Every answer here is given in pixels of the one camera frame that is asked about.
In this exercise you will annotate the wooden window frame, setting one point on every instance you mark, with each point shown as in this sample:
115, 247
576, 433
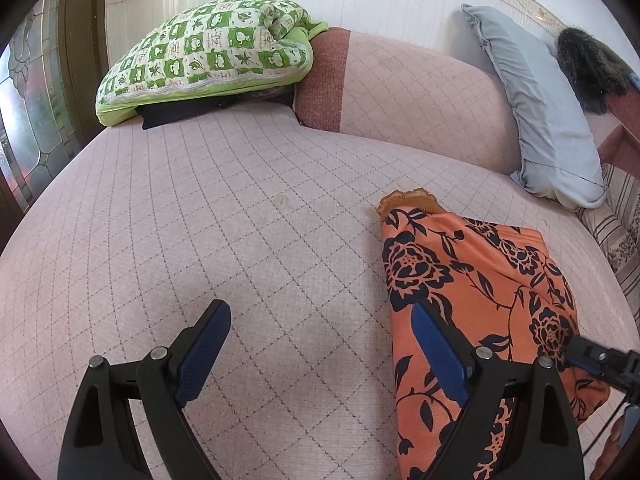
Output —
85, 35

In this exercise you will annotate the pink quilted sofa seat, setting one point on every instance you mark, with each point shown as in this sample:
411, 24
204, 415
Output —
225, 210

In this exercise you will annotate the green patterned pillow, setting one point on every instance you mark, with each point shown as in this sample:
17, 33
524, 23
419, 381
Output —
200, 45

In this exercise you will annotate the striped cloth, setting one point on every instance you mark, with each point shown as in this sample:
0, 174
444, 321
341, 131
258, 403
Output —
620, 230

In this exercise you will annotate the black folded cloth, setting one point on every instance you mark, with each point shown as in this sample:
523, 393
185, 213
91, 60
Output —
165, 115

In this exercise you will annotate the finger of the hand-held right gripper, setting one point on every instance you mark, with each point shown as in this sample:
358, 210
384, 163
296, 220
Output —
605, 362

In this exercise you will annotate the orange floral garment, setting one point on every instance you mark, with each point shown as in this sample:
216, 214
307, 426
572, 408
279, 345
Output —
450, 270

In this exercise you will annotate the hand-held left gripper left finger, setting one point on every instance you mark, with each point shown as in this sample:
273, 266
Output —
200, 355

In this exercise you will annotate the dark furry hat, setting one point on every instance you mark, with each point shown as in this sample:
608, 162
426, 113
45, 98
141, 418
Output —
585, 65

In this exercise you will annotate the stained glass window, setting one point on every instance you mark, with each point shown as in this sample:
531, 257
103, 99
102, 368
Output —
30, 110

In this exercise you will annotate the pink sofa backrest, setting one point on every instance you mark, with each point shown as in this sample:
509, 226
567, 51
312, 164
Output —
415, 95

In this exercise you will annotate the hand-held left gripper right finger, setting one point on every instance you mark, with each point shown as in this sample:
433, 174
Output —
440, 355

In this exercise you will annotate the grey-blue pillow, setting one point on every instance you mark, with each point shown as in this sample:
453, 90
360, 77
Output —
545, 110

